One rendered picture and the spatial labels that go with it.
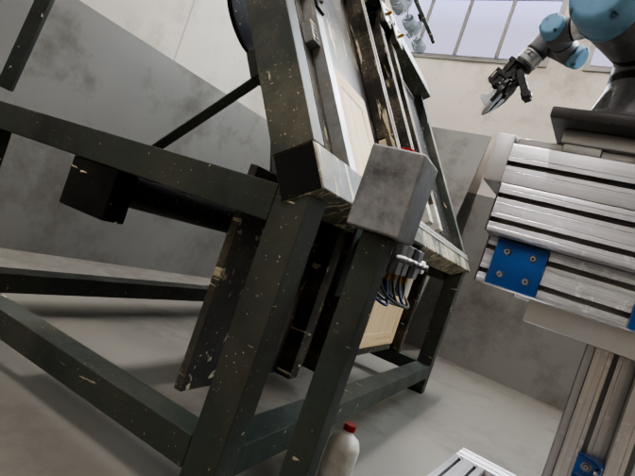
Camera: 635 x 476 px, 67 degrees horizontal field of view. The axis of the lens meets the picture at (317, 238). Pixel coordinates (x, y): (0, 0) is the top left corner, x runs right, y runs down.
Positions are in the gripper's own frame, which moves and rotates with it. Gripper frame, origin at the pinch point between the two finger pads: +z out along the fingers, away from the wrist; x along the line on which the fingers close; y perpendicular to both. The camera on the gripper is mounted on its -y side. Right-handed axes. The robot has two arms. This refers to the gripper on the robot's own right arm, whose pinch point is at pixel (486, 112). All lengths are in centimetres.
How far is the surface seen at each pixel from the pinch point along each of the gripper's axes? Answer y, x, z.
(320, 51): 25, 58, 24
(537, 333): -42, -299, 66
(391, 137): 19.9, 3.3, 28.2
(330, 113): 8, 57, 35
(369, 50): 54, 5, 9
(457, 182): 98, -270, 18
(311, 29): 29, 62, 21
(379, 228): -38, 78, 43
